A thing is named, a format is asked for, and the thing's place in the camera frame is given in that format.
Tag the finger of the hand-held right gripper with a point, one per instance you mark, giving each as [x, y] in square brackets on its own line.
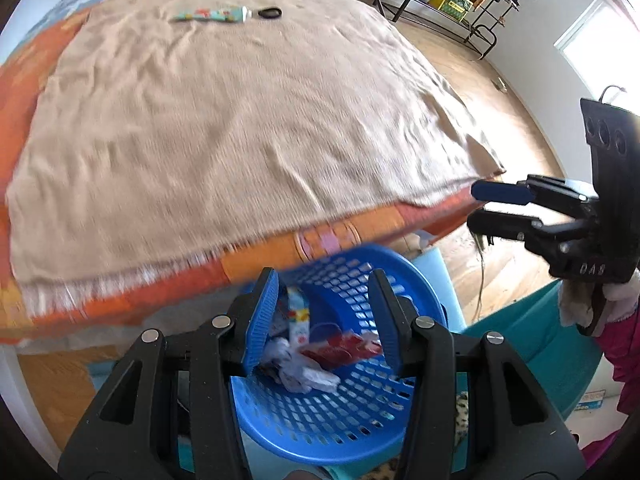
[500, 223]
[500, 192]

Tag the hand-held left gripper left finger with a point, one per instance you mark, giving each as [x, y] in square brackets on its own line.
[262, 315]

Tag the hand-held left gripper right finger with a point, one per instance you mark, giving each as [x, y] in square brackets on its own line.
[385, 320]

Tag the colourful tube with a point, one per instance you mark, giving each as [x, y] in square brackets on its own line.
[300, 320]

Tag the red cardboard box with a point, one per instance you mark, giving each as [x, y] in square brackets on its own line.
[340, 352]

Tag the white plastic bag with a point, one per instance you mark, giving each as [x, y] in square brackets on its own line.
[300, 370]

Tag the blue plastic basket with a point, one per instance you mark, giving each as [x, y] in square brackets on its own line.
[325, 420]

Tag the person's right forearm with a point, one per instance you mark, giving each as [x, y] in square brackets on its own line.
[620, 300]

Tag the orange patterned bedsheet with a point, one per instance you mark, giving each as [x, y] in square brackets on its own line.
[280, 262]

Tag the light blue plastic stool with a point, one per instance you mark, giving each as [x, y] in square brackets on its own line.
[440, 280]

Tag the teal plastic stool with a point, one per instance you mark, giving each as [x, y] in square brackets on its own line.
[525, 340]

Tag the window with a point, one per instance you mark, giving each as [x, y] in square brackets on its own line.
[595, 45]

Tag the black clothes rack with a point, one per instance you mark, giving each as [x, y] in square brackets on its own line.
[487, 35]

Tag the pink garment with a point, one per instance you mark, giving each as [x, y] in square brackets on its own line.
[625, 360]

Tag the tan blanket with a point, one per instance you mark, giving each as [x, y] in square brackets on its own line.
[225, 135]

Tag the small printed box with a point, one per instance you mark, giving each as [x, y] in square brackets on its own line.
[590, 402]

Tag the teal hand cream tube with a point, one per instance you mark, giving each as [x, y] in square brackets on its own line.
[215, 13]

